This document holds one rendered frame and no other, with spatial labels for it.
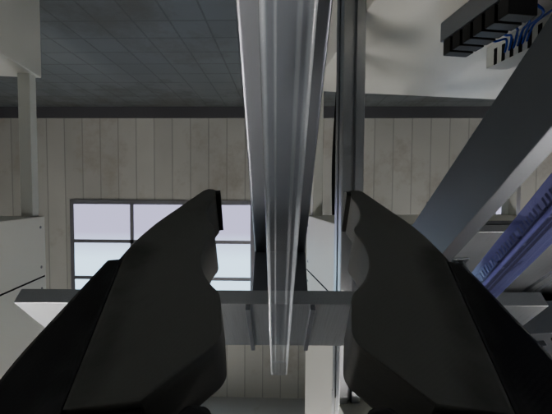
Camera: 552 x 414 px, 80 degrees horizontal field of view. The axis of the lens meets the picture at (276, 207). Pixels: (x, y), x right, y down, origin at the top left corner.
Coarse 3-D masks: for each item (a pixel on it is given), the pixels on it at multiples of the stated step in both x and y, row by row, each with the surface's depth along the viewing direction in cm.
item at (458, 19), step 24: (480, 0) 51; (504, 0) 47; (528, 0) 46; (456, 24) 57; (480, 24) 51; (504, 24) 49; (528, 24) 55; (456, 48) 57; (480, 48) 57; (504, 48) 65; (528, 48) 61
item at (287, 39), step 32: (288, 0) 8; (288, 32) 8; (288, 64) 9; (288, 96) 9; (288, 128) 10; (288, 160) 11; (288, 192) 12; (288, 224) 14; (288, 256) 15; (288, 288) 17; (288, 320) 20; (288, 352) 24
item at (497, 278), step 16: (544, 192) 13; (528, 208) 14; (544, 208) 13; (512, 224) 15; (528, 224) 14; (544, 224) 13; (512, 240) 15; (528, 240) 14; (544, 240) 14; (496, 256) 16; (512, 256) 15; (528, 256) 15; (480, 272) 17; (496, 272) 16; (512, 272) 16; (496, 288) 17
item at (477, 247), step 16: (496, 224) 43; (480, 240) 37; (496, 240) 38; (464, 256) 40; (480, 256) 40; (544, 256) 42; (528, 272) 45; (544, 272) 45; (512, 288) 48; (528, 288) 48; (544, 288) 49
